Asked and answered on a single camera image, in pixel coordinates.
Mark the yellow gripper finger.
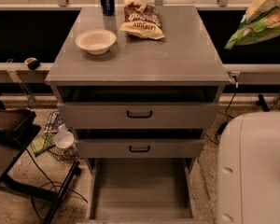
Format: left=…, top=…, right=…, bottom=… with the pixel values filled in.
left=245, top=0, right=277, bottom=23

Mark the green rice chip bag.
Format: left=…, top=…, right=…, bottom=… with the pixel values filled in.
left=225, top=0, right=280, bottom=49

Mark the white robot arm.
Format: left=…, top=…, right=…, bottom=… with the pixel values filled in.
left=217, top=0, right=280, bottom=224

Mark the brown chip bag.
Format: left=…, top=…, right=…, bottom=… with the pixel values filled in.
left=120, top=0, right=164, bottom=40

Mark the grey drawer cabinet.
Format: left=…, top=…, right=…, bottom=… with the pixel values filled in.
left=45, top=5, right=231, bottom=224

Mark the grey top drawer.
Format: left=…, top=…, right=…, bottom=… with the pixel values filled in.
left=58, top=103, right=218, bottom=129

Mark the grey middle drawer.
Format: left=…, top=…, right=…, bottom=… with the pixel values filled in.
left=75, top=139, right=203, bottom=159

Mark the grey open bottom drawer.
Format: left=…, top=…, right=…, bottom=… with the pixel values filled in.
left=86, top=158, right=197, bottom=224

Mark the black wheeled stand base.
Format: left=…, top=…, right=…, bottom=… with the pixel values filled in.
left=256, top=94, right=270, bottom=112

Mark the blue soda can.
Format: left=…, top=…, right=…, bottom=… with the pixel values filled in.
left=99, top=0, right=116, bottom=17

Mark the white paper bowl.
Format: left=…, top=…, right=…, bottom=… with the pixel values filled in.
left=76, top=29, right=117, bottom=55

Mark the black tape measure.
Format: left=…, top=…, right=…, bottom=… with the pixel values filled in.
left=24, top=57, right=40, bottom=70

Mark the white cup in basket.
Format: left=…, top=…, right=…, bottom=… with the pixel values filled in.
left=54, top=131, right=74, bottom=149

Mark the brown box on table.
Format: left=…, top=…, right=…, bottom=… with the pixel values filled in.
left=0, top=101, right=36, bottom=143

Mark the black side table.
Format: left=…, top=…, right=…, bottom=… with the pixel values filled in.
left=0, top=125, right=79, bottom=224

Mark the black power adapter cable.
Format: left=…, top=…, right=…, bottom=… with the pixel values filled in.
left=205, top=72, right=241, bottom=145

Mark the wire waste basket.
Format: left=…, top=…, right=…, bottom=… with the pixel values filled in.
left=30, top=111, right=79, bottom=162

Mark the black floor cable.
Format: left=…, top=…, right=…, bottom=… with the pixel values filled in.
left=25, top=147, right=90, bottom=222

